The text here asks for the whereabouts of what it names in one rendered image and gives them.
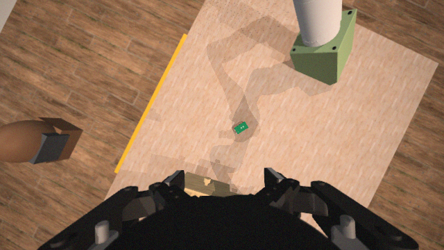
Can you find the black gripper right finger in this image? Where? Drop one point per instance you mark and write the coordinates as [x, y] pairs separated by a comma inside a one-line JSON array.
[[351, 225]]

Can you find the green nine-volt battery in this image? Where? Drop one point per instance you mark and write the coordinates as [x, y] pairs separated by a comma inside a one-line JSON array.
[[243, 126]]

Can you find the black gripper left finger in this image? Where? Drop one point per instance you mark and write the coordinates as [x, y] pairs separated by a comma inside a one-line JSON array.
[[100, 226]]

